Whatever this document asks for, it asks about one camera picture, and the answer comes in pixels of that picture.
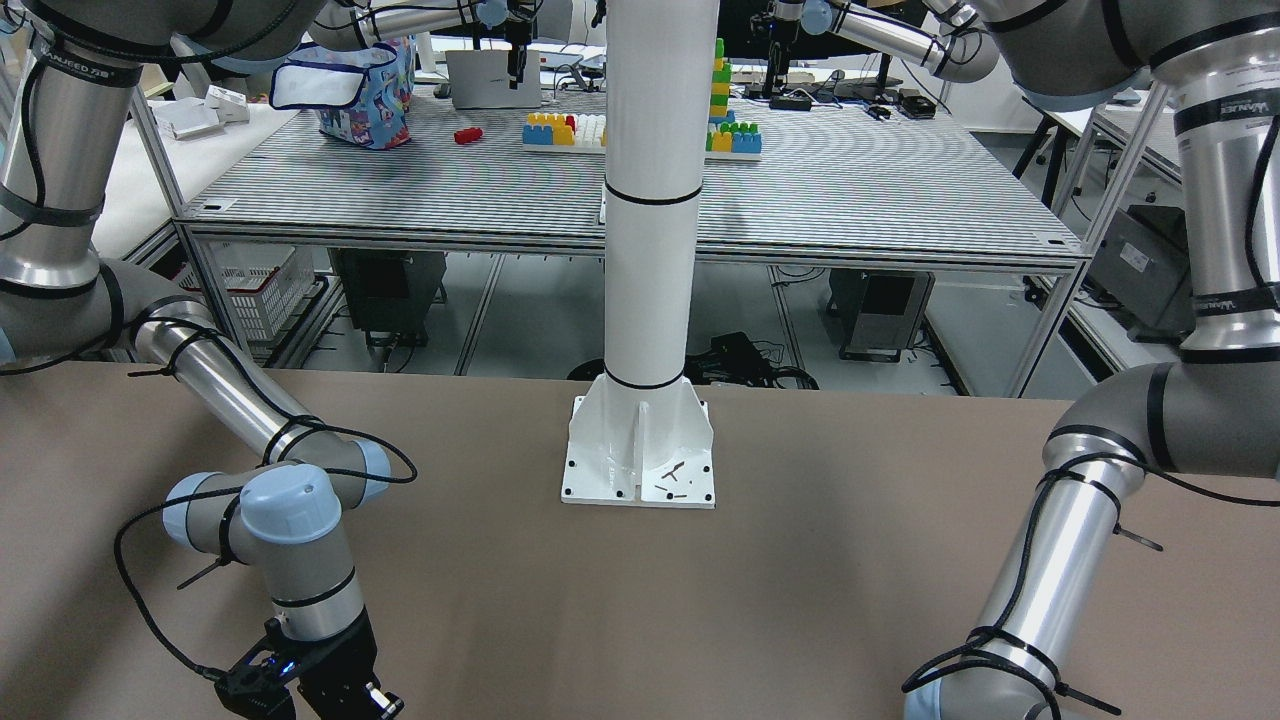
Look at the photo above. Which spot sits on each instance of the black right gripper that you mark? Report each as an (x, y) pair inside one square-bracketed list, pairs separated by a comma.
[(343, 668)]

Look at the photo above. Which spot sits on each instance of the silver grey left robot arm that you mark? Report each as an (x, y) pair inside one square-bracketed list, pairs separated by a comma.
[(1214, 411)]

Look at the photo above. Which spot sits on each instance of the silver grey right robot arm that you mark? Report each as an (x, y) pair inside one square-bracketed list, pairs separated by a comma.
[(61, 300)]

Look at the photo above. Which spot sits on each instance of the grey computer case under table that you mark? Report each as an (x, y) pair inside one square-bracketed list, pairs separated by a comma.
[(389, 291)]

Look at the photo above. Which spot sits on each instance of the white plastic basket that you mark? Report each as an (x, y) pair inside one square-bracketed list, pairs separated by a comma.
[(265, 283)]

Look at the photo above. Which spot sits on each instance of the red toy block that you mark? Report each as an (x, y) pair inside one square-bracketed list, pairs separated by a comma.
[(468, 135)]

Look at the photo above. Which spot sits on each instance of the colourful toy block set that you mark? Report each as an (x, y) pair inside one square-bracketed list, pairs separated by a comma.
[(723, 136)]

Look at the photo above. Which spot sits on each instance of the colourful patterned bag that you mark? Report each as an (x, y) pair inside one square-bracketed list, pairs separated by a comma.
[(361, 97)]

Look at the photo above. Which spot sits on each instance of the grey control box under table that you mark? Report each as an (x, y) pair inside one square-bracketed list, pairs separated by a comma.
[(879, 310)]

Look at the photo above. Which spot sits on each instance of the white laptop box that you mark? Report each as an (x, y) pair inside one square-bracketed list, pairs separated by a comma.
[(480, 79)]

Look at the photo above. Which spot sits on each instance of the striped metal background table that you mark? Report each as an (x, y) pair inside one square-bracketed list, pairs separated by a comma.
[(524, 247)]

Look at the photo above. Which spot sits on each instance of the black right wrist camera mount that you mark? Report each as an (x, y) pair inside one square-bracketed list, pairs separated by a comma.
[(257, 686)]

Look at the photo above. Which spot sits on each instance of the white camera pole with base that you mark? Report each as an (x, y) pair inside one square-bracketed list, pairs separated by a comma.
[(641, 436)]

